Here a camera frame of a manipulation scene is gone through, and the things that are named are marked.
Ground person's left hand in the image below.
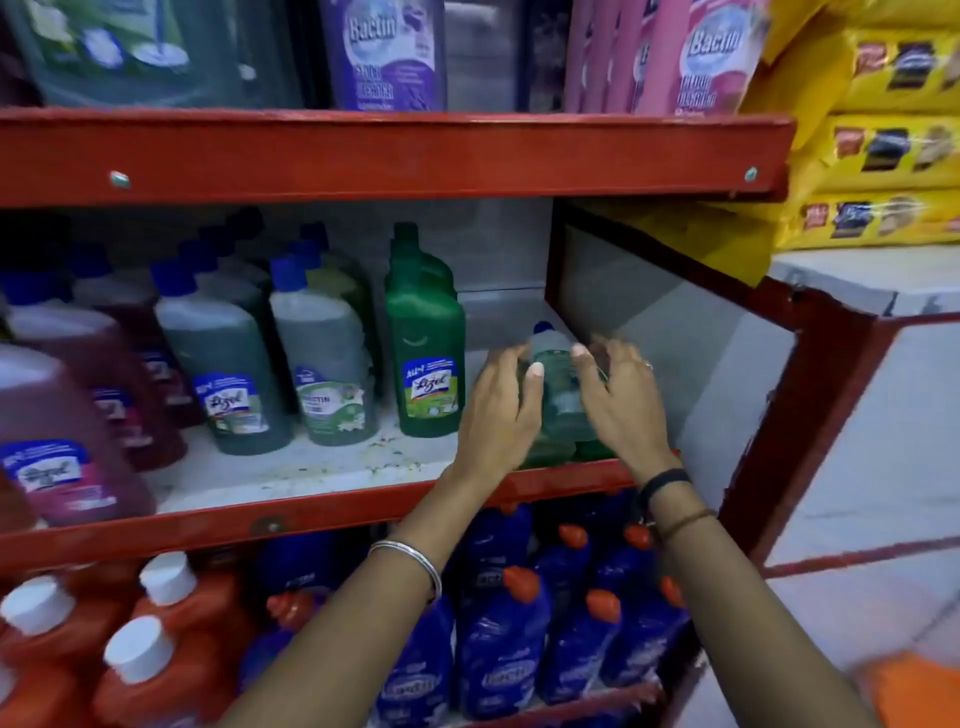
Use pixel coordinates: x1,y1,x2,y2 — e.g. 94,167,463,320
449,343,547,494

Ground person's right hand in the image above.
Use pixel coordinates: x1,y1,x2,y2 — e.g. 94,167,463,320
569,335,682,485

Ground pale green cleaner bottle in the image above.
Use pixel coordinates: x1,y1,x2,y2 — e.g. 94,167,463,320
268,254,380,448
298,221,369,273
290,238,373,316
523,320,603,445

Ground red metal shelf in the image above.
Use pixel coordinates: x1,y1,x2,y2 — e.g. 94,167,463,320
0,107,901,728

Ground person's right forearm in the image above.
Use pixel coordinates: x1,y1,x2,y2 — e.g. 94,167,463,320
637,453,883,728

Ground person's left forearm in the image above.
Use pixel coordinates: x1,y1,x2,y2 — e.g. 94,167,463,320
217,464,526,728

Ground group of blue orange-capped bottles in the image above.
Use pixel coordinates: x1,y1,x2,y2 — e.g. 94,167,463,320
239,491,691,728

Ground group of orange white-capped bottles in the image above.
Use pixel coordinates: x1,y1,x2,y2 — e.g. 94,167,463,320
0,547,260,728

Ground person's orange garment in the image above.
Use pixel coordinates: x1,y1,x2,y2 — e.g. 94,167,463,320
854,650,960,728

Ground black wristband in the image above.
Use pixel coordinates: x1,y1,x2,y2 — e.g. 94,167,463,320
637,467,694,505

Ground silver bangle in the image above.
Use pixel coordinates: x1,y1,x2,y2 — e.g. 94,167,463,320
365,538,445,603

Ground pink liquid bottle blue cap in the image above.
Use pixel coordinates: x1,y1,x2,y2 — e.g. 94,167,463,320
68,243,205,430
0,341,157,528
0,271,190,472

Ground large purple bottle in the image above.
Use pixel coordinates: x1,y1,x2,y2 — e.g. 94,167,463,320
318,0,449,114

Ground stack of yellow packets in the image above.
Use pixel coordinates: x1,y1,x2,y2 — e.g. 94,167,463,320
577,0,960,288

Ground large grey bottle green label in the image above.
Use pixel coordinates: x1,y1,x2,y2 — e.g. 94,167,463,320
0,0,245,108

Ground brown thread bracelet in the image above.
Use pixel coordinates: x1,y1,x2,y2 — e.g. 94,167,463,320
650,507,719,547

